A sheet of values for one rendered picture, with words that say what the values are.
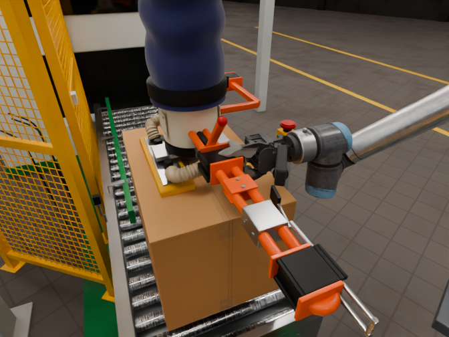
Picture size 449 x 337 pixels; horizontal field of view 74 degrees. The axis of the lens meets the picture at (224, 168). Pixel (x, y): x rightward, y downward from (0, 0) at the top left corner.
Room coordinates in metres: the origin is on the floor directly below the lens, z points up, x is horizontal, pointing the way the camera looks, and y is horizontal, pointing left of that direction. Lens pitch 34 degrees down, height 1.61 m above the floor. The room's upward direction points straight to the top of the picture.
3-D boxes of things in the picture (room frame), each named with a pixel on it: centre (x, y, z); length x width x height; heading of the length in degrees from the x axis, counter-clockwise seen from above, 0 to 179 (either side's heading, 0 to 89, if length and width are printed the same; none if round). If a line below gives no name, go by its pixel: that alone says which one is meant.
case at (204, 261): (0.82, 0.10, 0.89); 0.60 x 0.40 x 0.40; 22
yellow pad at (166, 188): (0.80, 0.19, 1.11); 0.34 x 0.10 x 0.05; 23
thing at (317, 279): (0.28, -0.12, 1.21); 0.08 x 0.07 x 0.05; 23
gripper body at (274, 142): (0.66, -0.12, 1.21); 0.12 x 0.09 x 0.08; 112
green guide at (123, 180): (1.78, 0.79, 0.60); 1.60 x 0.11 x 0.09; 22
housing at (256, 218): (0.41, -0.07, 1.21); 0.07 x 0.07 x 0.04; 23
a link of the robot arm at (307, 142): (0.68, -0.20, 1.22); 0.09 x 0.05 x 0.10; 22
